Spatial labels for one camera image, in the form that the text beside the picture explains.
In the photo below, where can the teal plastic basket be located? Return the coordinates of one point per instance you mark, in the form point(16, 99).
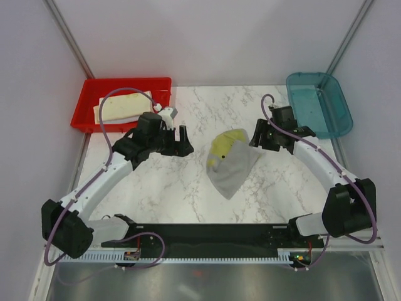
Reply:
point(318, 102)

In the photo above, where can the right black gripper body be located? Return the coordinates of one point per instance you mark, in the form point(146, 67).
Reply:
point(272, 143)

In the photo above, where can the white slotted cable duct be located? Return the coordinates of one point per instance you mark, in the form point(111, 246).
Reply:
point(126, 256)

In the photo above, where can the right aluminium frame post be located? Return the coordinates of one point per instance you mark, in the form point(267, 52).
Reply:
point(350, 34)

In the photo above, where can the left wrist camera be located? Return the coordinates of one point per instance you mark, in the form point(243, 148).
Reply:
point(168, 114)

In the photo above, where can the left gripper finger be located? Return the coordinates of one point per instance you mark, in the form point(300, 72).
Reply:
point(183, 138)
point(184, 148)

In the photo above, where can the left aluminium frame post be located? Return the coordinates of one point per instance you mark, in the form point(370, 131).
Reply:
point(60, 22)

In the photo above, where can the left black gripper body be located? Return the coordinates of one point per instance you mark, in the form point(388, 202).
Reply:
point(166, 144)

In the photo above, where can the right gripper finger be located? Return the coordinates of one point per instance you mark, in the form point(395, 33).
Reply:
point(254, 142)
point(264, 126)

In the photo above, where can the red plastic tray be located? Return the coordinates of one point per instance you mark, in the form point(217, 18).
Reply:
point(83, 118)

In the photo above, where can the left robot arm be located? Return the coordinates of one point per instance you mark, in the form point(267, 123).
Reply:
point(67, 225)

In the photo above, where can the light blue towel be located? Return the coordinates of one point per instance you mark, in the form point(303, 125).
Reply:
point(127, 120)

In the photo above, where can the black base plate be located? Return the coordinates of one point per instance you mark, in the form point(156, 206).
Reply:
point(215, 239)

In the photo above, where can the aluminium frame post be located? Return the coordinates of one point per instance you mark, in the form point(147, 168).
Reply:
point(350, 34)
point(60, 22)

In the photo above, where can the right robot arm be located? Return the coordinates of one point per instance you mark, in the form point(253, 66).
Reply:
point(350, 206)

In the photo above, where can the grey white towel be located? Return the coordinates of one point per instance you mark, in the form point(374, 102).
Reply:
point(230, 160)

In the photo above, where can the pale yellow patterned towel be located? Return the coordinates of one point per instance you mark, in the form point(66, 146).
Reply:
point(123, 106)

